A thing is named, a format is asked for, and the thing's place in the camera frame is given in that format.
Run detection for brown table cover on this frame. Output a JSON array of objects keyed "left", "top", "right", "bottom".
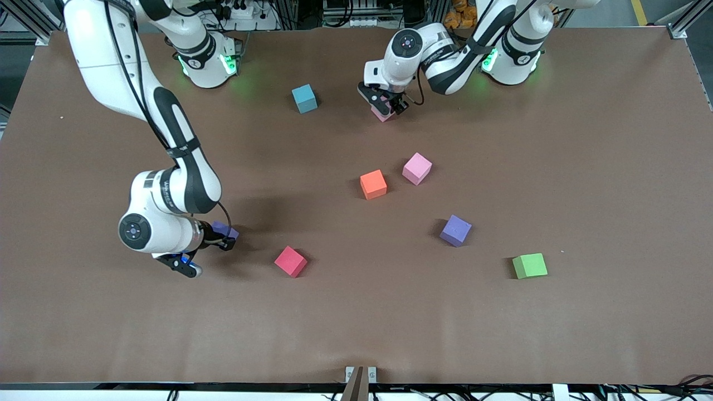
[{"left": 0, "top": 27, "right": 713, "bottom": 386}]

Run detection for green foam cube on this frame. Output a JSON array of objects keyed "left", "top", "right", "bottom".
[{"left": 512, "top": 253, "right": 549, "bottom": 280}]

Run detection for metal clamp bracket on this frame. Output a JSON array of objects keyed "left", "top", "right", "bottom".
[{"left": 344, "top": 365, "right": 378, "bottom": 401}]

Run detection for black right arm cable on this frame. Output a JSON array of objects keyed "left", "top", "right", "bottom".
[{"left": 103, "top": 0, "right": 233, "bottom": 241}]

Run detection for orange snack bags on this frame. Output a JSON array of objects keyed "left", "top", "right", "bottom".
[{"left": 444, "top": 0, "right": 475, "bottom": 30}]

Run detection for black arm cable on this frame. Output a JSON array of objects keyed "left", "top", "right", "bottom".
[
  {"left": 408, "top": 0, "right": 558, "bottom": 106},
  {"left": 103, "top": 0, "right": 233, "bottom": 241}
]

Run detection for red foam cube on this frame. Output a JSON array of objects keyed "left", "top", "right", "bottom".
[{"left": 274, "top": 246, "right": 309, "bottom": 278}]

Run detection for teal foam cube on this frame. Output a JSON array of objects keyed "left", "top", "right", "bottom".
[{"left": 291, "top": 84, "right": 319, "bottom": 115}]

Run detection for black cable bundle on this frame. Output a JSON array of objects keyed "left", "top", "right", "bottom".
[{"left": 599, "top": 374, "right": 713, "bottom": 401}]

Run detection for orange foam cube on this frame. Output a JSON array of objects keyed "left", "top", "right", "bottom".
[{"left": 359, "top": 169, "right": 388, "bottom": 201}]

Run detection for white power strip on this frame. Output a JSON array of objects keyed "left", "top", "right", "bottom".
[{"left": 217, "top": 2, "right": 258, "bottom": 21}]

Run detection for aluminium frame post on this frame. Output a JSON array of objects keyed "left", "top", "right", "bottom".
[
  {"left": 0, "top": 0, "right": 76, "bottom": 46},
  {"left": 666, "top": 0, "right": 713, "bottom": 40}
]

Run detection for purple foam cube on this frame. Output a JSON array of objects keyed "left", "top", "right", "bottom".
[
  {"left": 212, "top": 221, "right": 241, "bottom": 242},
  {"left": 439, "top": 214, "right": 473, "bottom": 248}
]

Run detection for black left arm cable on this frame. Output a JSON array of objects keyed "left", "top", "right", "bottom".
[{"left": 408, "top": 0, "right": 558, "bottom": 106}]

